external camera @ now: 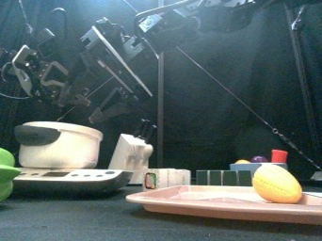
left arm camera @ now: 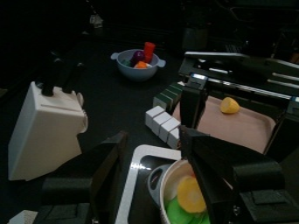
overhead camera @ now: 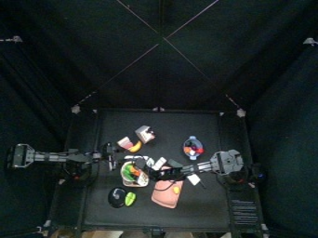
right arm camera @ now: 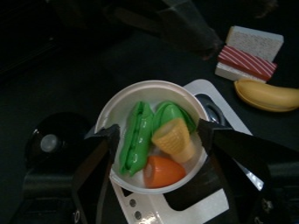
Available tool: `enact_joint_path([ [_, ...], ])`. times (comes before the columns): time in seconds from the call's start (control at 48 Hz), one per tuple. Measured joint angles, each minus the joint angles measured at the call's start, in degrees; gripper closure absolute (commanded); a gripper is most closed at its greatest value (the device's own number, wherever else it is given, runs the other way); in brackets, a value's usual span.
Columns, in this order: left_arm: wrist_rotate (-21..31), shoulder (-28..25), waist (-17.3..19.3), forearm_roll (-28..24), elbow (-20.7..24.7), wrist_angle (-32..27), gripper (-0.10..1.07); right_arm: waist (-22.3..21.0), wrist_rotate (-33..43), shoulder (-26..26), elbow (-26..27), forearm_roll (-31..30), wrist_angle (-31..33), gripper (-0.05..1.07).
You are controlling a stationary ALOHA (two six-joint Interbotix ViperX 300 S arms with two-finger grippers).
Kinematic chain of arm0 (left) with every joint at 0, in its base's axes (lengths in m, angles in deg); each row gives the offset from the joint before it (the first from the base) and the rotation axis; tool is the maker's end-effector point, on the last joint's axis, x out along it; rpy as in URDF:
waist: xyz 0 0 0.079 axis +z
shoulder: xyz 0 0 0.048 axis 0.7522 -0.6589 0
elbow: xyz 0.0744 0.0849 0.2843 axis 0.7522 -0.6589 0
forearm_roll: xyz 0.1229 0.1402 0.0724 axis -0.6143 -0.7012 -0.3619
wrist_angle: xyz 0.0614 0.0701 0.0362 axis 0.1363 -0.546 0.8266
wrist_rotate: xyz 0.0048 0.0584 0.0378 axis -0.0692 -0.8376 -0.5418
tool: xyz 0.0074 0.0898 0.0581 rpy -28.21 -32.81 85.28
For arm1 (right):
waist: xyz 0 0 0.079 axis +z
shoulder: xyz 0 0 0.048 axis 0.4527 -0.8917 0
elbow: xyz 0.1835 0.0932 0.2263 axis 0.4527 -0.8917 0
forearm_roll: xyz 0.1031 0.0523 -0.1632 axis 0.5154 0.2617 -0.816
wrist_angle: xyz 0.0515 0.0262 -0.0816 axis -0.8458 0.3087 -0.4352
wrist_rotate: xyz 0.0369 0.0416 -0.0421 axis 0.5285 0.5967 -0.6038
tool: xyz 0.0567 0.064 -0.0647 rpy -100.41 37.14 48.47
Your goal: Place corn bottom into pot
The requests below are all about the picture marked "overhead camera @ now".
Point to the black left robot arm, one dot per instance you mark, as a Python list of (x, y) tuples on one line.
[(49, 156)]

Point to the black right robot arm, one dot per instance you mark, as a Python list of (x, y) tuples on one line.
[(226, 162)]

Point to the yellow toy corn piece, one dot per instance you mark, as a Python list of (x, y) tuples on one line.
[(176, 190)]

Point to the black pot lid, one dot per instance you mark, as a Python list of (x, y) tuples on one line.
[(116, 198)]

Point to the pink white toy box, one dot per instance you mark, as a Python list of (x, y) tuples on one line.
[(124, 142)]

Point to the orange toy carrot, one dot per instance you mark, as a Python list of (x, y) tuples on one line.
[(135, 172)]

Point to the yellow toy banana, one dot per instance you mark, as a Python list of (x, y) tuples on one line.
[(135, 148)]

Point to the dark green box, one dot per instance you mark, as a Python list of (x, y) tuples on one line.
[(174, 163)]

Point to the green toy vegetable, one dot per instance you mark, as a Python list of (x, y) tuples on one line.
[(128, 172)]

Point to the white flat card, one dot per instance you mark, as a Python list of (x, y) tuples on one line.
[(192, 179)]

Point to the pink plastic tray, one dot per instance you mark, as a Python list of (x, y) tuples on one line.
[(166, 198)]

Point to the white wooden knife block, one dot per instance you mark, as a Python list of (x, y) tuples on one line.
[(144, 133)]

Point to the orange toy fruit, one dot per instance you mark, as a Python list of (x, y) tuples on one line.
[(188, 150)]

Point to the green toy pepper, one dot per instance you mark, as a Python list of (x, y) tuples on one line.
[(129, 199)]

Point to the grey toy bowl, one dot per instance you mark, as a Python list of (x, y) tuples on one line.
[(192, 139)]

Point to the black plate white text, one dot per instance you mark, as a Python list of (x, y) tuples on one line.
[(243, 212)]

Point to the silver frame corner bracket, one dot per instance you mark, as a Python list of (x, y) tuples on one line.
[(309, 41), (15, 39), (240, 112), (75, 108)]

